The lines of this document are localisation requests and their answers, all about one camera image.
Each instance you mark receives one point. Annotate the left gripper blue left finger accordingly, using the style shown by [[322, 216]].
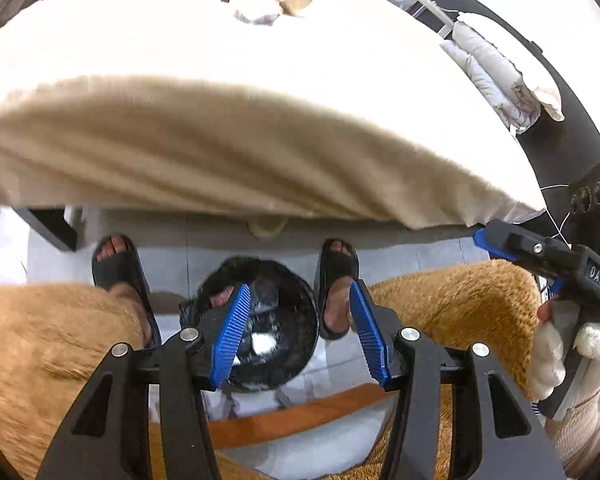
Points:
[[228, 339]]

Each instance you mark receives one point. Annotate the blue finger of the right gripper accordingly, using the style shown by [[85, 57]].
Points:
[[537, 254], [556, 287]]

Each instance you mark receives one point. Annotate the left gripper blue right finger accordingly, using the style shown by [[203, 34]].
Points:
[[376, 348]]

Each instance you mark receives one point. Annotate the clear plastic bag red print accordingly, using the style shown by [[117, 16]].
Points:
[[257, 12]]

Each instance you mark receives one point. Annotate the black trash bin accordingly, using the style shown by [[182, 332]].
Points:
[[281, 333]]

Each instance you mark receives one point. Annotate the right foot black sandal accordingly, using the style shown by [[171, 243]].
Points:
[[337, 269]]

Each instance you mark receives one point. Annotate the foot black sandal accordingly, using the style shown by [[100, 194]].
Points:
[[116, 268], [337, 269]]

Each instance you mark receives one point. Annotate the left foot black sandal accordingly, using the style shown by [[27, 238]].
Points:
[[116, 268]]

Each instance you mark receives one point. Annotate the beige plush bed blanket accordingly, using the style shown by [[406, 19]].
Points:
[[352, 111]]

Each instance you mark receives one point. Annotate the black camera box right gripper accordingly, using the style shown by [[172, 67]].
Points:
[[585, 209]]

